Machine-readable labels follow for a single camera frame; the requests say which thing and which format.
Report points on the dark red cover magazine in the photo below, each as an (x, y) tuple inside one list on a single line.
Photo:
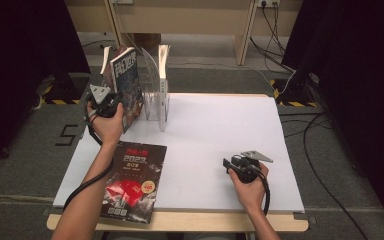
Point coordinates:
[(106, 60)]

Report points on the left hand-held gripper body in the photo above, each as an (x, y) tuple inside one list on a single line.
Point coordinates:
[(105, 108)]

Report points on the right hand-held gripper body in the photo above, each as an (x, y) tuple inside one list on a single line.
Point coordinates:
[(248, 171)]

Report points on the dark magazine with red shape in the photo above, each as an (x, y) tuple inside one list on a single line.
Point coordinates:
[(136, 186)]

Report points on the clear acrylic magazine rack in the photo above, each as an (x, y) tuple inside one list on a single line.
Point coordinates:
[(151, 111)]

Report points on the person's right hand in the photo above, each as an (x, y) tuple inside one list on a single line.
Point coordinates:
[(251, 196)]

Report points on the white magazine with picture grid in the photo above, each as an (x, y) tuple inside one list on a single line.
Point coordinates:
[(162, 100)]

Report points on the grey table corner bracket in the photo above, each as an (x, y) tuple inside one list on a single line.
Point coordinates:
[(301, 216), (46, 211)]

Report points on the black stand base hazard tape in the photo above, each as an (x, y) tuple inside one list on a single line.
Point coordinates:
[(70, 86), (293, 91)]

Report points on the black curtain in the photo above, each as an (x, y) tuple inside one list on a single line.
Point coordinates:
[(363, 83), (20, 66)]

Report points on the blue magazine with purple back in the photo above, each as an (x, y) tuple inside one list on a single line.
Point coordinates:
[(130, 86)]

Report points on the white wall outlet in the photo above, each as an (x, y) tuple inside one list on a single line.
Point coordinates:
[(268, 3)]

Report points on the person's left hand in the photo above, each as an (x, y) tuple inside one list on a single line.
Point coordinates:
[(108, 128)]

